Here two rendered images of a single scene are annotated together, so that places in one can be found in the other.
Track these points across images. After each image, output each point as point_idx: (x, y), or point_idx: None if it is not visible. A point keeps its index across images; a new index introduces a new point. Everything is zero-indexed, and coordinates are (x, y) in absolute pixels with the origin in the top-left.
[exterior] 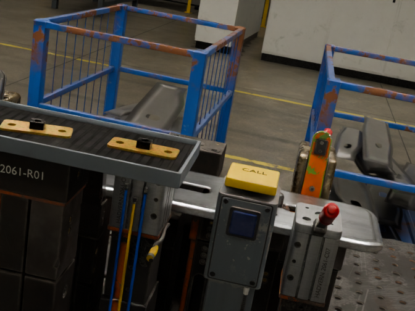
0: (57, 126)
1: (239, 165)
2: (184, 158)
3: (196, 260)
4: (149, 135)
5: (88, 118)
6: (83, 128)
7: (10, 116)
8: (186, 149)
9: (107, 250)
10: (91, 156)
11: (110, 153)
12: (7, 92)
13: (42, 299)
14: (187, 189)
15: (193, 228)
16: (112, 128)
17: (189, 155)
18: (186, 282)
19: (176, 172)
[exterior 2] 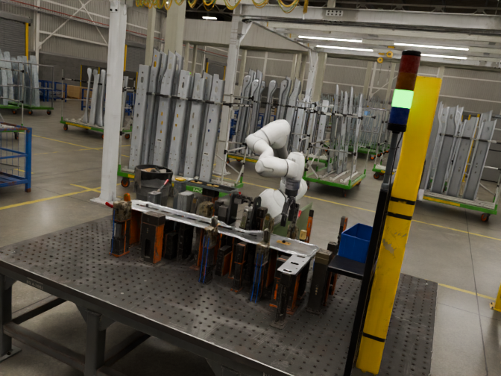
0: (209, 185)
1: (181, 179)
2: (190, 180)
3: None
4: (192, 183)
5: (203, 185)
6: (204, 185)
7: (216, 187)
8: (188, 181)
9: (163, 274)
10: (206, 181)
11: (202, 182)
12: (209, 227)
13: None
14: (167, 211)
15: None
16: (198, 185)
17: (189, 180)
18: None
19: (194, 178)
